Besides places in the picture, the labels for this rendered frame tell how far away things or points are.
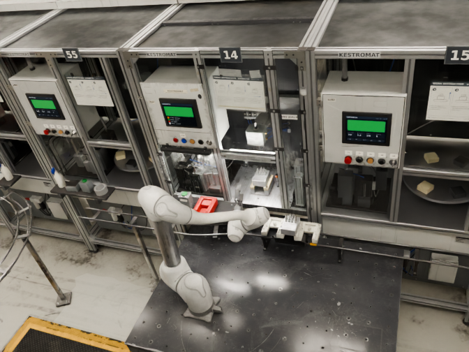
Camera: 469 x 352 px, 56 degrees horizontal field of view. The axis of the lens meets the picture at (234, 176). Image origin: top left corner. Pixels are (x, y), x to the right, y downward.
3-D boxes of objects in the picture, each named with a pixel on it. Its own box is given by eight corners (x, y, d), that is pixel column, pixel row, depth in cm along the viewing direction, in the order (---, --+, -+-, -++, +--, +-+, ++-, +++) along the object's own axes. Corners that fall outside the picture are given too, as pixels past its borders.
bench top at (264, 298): (125, 346, 262) (123, 343, 260) (195, 222, 337) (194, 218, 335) (390, 420, 210) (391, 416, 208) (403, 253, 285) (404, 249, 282)
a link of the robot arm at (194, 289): (199, 318, 259) (190, 296, 245) (180, 302, 270) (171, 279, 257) (218, 300, 266) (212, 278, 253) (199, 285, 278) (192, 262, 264)
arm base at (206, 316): (216, 325, 260) (214, 319, 257) (183, 317, 268) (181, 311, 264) (227, 299, 273) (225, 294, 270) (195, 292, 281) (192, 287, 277)
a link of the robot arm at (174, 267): (179, 300, 269) (158, 281, 282) (198, 284, 277) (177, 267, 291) (150, 204, 223) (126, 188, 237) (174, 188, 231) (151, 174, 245)
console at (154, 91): (156, 147, 293) (137, 84, 265) (174, 123, 313) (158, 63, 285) (214, 151, 279) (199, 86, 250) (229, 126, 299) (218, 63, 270)
